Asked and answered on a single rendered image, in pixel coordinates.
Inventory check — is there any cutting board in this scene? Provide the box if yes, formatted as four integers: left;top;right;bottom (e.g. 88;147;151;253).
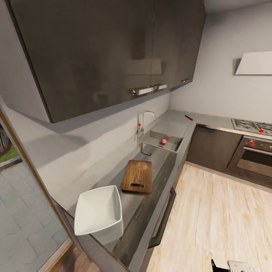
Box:
122;160;152;195

